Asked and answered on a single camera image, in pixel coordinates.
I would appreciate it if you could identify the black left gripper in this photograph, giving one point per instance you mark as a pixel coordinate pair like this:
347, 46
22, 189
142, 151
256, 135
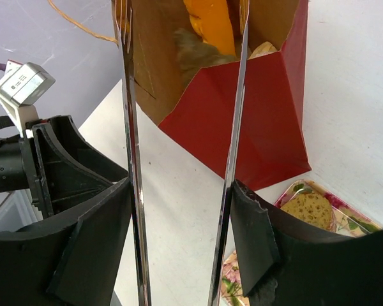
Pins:
71, 258

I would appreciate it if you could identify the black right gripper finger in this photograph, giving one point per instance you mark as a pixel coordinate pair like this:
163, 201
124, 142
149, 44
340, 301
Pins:
285, 261

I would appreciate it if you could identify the red paper bag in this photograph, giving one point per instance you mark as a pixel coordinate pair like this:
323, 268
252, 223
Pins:
199, 118

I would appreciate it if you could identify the small oval bread roll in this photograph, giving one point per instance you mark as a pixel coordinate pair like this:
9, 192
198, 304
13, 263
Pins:
264, 49

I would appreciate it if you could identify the brown chocolate figure bread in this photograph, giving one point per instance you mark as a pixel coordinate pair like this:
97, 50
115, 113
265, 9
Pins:
193, 55

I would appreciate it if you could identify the braided twisted bread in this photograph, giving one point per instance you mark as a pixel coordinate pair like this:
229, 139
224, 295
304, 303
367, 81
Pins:
210, 20

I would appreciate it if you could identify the metal serving tongs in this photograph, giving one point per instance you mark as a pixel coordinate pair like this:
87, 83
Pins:
179, 208

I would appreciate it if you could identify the toast slice bread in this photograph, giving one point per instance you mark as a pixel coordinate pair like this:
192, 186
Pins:
311, 208

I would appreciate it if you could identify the floral serving tray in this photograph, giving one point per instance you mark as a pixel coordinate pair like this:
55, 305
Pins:
347, 221

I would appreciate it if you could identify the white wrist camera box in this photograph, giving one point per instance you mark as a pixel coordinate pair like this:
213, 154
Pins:
20, 87

